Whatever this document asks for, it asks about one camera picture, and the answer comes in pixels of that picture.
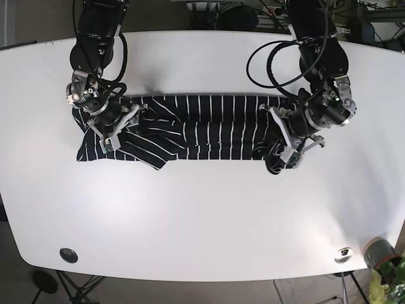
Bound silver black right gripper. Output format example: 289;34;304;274
66;79;147;153

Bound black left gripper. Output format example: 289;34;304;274
261;85;357;172

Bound navy white striped T-shirt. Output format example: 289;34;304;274
77;95;295;170

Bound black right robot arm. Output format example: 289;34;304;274
66;1;148;153

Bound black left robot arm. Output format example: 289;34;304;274
252;1;357;175

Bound silver table grommet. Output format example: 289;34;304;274
334;248;353;264

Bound black table grommet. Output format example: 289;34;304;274
59;248;78;263

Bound potted green plant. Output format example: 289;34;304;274
363;237;404;304

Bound black tripod stand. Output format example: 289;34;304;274
32;269;108;304

